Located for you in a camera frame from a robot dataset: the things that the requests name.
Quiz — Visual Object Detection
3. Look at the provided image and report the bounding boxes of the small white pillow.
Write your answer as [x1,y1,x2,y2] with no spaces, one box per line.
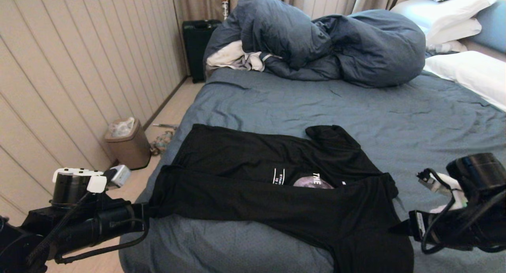
[427,40,468,53]

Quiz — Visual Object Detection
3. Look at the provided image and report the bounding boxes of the white sheer curtain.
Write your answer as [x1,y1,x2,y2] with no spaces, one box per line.
[302,0,361,20]

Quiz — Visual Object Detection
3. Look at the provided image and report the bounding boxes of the large white pillow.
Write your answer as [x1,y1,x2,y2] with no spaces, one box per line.
[391,0,497,36]

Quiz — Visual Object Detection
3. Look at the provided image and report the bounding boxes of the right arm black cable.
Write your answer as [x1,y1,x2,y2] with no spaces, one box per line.
[417,168,506,254]

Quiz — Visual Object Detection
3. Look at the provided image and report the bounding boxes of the clear plastic bin bag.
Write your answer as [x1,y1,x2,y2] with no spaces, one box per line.
[109,117,136,137]

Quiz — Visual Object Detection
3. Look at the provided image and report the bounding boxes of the blue padded headboard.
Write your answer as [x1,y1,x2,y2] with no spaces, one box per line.
[474,1,506,54]

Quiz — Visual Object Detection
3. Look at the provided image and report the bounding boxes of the bed with blue sheet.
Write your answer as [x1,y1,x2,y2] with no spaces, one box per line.
[119,67,506,273]

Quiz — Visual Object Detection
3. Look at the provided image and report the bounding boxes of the teal patterned cloth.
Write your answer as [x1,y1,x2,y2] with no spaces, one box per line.
[150,129,176,157]

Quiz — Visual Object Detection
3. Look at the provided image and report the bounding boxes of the crumpled dark blue duvet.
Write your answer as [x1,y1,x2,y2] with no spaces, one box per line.
[204,0,427,88]

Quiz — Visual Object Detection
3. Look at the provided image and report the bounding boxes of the long white pillow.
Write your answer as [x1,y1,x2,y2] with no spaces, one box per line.
[424,51,506,112]

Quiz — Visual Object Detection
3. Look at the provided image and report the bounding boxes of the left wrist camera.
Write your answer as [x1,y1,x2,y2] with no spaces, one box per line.
[104,165,131,188]

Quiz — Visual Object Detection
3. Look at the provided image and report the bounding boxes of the black printed t-shirt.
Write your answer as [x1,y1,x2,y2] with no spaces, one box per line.
[148,124,415,273]

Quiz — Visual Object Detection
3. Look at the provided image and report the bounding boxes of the flat white pillow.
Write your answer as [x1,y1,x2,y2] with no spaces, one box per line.
[424,18,483,46]

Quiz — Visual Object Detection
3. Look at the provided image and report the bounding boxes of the bronze trash bin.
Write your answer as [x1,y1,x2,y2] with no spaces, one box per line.
[105,118,152,171]

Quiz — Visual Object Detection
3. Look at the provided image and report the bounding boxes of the black suitcase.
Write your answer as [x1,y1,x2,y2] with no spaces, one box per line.
[183,20,222,83]

